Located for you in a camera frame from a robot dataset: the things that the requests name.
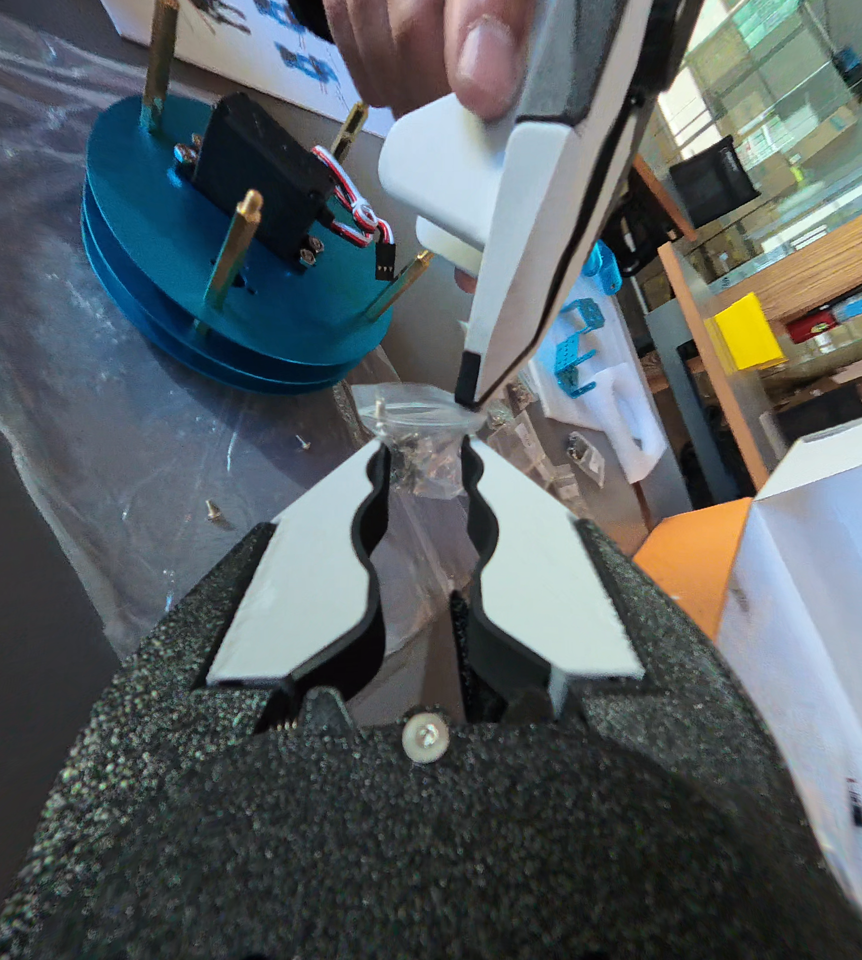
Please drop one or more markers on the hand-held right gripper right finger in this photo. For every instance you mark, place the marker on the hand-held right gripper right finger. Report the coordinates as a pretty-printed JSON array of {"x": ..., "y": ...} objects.
[{"x": 558, "y": 600}]

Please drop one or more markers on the wood-edged office desk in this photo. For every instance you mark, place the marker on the wood-edged office desk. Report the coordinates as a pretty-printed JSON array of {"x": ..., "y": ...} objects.
[{"x": 735, "y": 420}]

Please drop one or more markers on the orange cardboard box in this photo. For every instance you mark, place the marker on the orange cardboard box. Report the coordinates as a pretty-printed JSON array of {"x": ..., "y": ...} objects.
[{"x": 693, "y": 547}]

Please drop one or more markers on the small clear screw bag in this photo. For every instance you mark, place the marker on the small clear screw bag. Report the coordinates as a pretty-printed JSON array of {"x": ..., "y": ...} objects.
[{"x": 416, "y": 420}]

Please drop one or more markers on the small blue U bracket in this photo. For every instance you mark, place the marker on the small blue U bracket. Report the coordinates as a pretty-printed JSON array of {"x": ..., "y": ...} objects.
[{"x": 582, "y": 309}]

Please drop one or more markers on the white foam sheet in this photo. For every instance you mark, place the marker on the white foam sheet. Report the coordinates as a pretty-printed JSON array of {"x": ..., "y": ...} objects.
[{"x": 626, "y": 427}]

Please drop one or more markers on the white instruction booklet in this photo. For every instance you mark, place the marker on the white instruction booklet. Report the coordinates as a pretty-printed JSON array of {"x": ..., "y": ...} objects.
[{"x": 266, "y": 67}]

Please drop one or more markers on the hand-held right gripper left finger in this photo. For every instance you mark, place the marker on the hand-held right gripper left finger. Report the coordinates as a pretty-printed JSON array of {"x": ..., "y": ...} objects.
[{"x": 303, "y": 592}]

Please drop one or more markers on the pile of labelled screw bags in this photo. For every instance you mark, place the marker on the pile of labelled screw bags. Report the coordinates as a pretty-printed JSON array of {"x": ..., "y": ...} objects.
[{"x": 585, "y": 450}]

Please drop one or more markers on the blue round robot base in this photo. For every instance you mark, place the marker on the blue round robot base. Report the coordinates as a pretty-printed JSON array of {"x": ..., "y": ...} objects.
[{"x": 146, "y": 225}]

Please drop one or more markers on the person's left hand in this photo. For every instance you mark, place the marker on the person's left hand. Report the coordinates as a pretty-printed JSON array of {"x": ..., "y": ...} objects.
[{"x": 416, "y": 45}]

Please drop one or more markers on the black servo motor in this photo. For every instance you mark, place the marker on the black servo motor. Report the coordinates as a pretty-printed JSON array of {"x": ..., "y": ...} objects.
[{"x": 258, "y": 180}]

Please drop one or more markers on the large blue U bracket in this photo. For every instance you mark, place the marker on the large blue U bracket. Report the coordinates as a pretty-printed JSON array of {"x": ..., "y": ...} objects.
[{"x": 602, "y": 264}]

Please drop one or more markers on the large clear plastic bag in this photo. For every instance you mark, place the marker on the large clear plastic bag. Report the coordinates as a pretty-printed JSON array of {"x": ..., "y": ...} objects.
[{"x": 63, "y": 337}]

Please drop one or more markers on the grey desk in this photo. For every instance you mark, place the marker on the grey desk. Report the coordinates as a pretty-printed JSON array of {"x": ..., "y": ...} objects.
[{"x": 11, "y": 525}]

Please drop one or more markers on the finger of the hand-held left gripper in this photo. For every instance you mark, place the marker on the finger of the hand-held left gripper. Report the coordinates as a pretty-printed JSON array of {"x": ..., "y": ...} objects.
[{"x": 528, "y": 247}]

